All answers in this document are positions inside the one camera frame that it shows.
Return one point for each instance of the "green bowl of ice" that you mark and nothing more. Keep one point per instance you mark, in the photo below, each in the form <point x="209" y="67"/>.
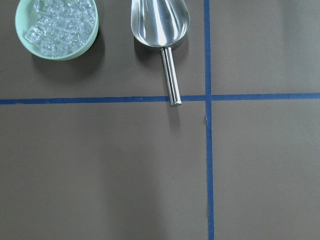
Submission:
<point x="57" y="30"/>

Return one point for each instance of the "steel ice scoop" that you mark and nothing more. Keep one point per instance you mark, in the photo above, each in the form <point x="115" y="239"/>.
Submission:
<point x="162" y="25"/>

